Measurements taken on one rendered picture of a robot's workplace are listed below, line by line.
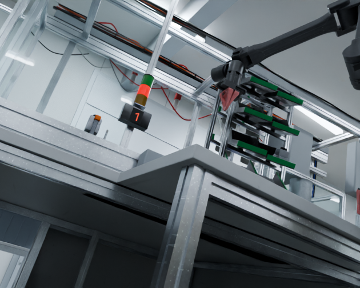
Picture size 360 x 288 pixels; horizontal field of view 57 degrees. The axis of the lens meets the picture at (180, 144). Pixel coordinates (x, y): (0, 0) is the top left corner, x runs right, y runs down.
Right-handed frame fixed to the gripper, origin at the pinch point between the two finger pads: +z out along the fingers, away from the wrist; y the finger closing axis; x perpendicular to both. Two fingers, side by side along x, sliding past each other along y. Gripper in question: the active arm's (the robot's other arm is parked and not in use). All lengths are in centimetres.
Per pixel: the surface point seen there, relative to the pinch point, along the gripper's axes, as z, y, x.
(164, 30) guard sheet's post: -45, 25, -34
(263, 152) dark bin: 4.4, -26.2, -10.1
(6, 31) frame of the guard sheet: -7, 82, -32
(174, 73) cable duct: -85, -7, -124
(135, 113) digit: 3.7, 25.2, -28.2
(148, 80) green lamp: -13.0, 24.9, -28.8
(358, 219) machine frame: -14, -158, -75
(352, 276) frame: 42, -61, 6
